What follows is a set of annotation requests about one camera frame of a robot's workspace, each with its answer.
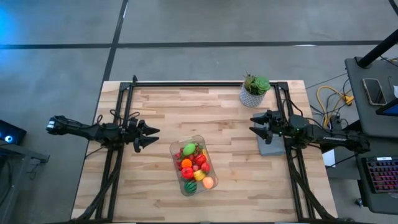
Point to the red toy apple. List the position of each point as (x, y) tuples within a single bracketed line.
[(200, 160), (187, 173)]

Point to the dark grey desk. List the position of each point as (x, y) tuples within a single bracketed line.
[(373, 205), (357, 102)]

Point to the tablet with blue screen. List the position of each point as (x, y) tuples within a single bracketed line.
[(390, 109)]

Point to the clear plastic container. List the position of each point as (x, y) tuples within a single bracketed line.
[(183, 190)]

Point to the peach toy fruit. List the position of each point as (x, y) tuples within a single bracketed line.
[(208, 182)]

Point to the black pole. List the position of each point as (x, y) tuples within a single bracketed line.
[(377, 49)]

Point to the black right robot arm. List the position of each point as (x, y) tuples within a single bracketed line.
[(335, 140)]

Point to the grey metal cart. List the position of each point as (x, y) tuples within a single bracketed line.
[(12, 186)]

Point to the grey foam mat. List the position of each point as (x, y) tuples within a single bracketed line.
[(273, 149)]

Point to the smartphone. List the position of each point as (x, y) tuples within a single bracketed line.
[(374, 91)]

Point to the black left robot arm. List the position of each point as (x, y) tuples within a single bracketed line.
[(87, 130)]

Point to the yellow toy pineapple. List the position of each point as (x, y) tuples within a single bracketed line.
[(199, 175)]

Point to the white paper sheet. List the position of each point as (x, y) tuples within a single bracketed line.
[(329, 160)]

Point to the backlit keyboard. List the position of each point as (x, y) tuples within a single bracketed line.
[(382, 175)]

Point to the green toy mango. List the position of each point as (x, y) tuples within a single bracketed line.
[(189, 149)]

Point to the black box with blue light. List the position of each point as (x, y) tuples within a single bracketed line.
[(15, 132)]

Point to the succulent in white patterned pot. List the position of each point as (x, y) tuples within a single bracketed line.
[(258, 85)]

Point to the red toy strawberry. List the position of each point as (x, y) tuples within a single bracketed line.
[(205, 167), (178, 163), (178, 155)]

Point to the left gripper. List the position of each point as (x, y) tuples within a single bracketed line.
[(130, 133)]

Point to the green toy watermelon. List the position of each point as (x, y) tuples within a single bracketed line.
[(190, 187)]

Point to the orange toy fruit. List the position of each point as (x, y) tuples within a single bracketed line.
[(186, 163)]

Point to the black table frame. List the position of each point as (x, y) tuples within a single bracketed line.
[(202, 84)]

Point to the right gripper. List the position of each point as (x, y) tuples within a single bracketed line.
[(280, 124)]

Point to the yellow toy banana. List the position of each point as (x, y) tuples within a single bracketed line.
[(205, 153)]

